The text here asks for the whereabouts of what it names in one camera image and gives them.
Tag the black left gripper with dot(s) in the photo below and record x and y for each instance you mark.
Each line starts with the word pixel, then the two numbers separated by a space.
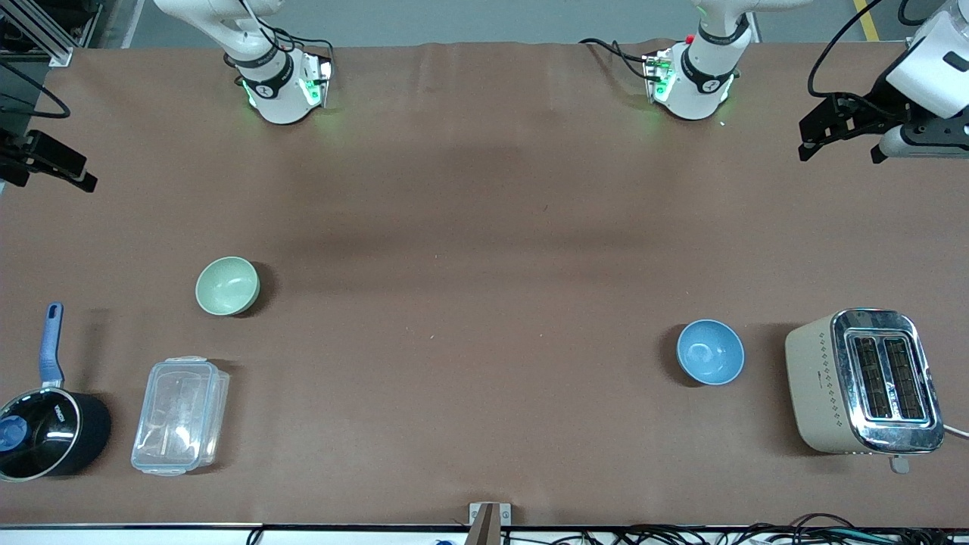
pixel 877 101

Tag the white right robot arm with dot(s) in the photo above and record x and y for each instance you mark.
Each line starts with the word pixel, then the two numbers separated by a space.
pixel 278 91

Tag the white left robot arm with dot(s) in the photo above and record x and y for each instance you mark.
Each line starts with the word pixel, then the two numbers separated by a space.
pixel 700 83

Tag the green bowl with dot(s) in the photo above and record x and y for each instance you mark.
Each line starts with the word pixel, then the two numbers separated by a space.
pixel 226 285

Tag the blue bowl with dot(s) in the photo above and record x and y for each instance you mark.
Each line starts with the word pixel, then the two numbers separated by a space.
pixel 710 353

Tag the beige chrome two-slot toaster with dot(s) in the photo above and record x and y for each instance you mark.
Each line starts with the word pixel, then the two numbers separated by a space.
pixel 821 386

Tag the glass pot lid blue knob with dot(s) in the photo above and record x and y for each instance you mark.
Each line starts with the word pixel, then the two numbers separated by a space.
pixel 42 435

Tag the clear plastic lidded container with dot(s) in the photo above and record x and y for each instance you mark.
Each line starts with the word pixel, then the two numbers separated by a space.
pixel 180 415

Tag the brown table cover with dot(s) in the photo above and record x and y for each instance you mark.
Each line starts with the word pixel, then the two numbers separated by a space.
pixel 484 303

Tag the aluminium frame profile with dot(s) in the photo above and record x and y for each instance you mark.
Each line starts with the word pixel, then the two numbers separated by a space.
pixel 53 34

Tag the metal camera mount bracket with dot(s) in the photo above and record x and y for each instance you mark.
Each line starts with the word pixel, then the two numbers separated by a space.
pixel 489 518

